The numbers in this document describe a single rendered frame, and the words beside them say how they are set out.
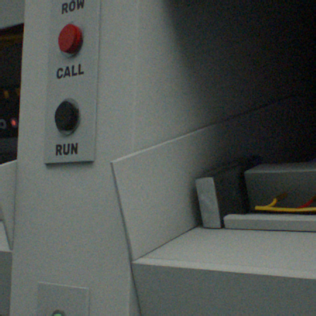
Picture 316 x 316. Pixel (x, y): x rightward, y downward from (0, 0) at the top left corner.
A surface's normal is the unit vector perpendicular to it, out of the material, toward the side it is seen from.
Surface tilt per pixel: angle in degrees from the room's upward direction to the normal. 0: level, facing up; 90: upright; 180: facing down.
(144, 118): 90
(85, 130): 90
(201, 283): 109
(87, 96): 90
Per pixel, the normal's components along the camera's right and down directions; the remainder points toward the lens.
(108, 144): -0.66, -0.09
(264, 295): -0.62, 0.25
